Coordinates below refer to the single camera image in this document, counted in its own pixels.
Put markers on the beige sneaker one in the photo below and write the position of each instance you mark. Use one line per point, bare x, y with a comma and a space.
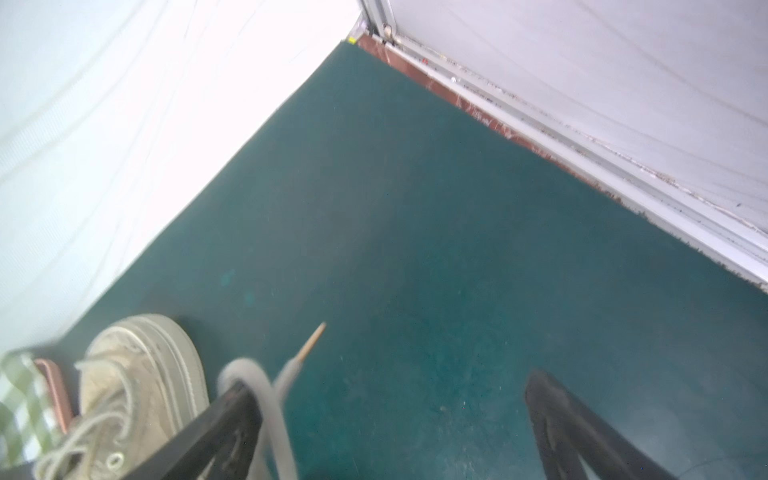
270, 396
141, 383

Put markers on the pink tray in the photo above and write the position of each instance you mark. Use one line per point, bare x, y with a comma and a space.
60, 398

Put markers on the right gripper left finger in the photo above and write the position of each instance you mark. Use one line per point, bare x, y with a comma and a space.
219, 444

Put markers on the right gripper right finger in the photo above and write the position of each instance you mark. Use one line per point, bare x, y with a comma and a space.
570, 436

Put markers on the green white checkered cloth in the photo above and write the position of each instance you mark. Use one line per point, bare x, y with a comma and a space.
29, 425

